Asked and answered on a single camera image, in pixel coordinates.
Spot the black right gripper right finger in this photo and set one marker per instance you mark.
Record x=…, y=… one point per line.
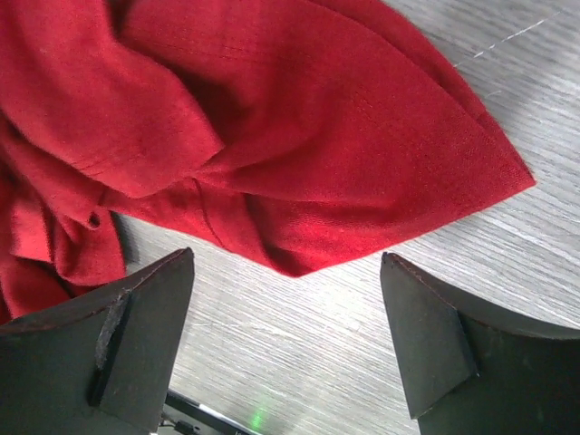
x=469, y=366

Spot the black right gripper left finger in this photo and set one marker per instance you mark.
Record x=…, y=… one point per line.
x=101, y=362

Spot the red t-shirt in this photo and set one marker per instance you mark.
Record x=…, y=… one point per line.
x=297, y=134

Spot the black base device with LED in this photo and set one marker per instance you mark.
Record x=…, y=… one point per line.
x=181, y=415

